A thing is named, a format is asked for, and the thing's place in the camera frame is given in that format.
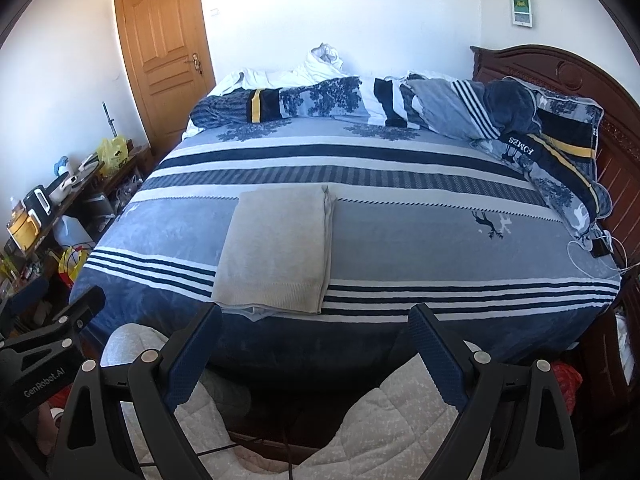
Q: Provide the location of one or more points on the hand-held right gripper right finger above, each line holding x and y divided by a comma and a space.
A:
435, 355

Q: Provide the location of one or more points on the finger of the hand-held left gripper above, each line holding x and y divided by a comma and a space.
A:
85, 307
30, 294

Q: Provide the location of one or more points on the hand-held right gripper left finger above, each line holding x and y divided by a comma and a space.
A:
192, 355

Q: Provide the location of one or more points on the beige knit sweater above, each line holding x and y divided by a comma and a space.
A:
275, 245

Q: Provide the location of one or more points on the yellow kettle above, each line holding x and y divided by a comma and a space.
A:
22, 230

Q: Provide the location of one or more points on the translucent plastic container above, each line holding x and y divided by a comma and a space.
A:
72, 232

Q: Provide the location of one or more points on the person's right leg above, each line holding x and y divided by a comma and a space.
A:
390, 420

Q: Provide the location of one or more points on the black and white appliance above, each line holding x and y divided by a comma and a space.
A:
37, 202

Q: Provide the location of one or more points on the cluttered wooden side table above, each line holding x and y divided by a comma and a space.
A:
80, 197

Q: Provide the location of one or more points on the bed with blue striped sheet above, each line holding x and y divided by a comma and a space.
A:
425, 240

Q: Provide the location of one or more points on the red bag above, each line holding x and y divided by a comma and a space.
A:
567, 380

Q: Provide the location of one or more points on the yellow plastic bag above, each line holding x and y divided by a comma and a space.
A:
114, 152

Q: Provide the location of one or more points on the dark wooden nightstand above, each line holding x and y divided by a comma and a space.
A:
605, 360

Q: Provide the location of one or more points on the metal rod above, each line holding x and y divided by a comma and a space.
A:
108, 120

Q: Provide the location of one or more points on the white cloth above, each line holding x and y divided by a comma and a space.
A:
625, 340

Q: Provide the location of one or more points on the black phone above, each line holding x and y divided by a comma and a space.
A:
600, 249

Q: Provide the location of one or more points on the tree-print pillow with yellow stripe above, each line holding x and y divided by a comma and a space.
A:
555, 185

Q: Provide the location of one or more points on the grey striped garment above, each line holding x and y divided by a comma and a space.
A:
440, 105

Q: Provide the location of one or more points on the tree-print pillow with navy band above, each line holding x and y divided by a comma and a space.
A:
565, 130

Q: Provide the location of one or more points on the navy and white striped pillow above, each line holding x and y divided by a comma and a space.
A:
385, 100

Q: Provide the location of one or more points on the dark blue fleece garment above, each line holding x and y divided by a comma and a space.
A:
510, 105

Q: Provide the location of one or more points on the dark wooden headboard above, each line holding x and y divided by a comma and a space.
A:
620, 160

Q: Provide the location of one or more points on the long tree-print pillow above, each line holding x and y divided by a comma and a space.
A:
320, 100

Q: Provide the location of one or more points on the wooden door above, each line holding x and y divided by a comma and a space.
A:
160, 35

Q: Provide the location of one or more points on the white wall control panel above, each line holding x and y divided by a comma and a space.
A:
522, 10

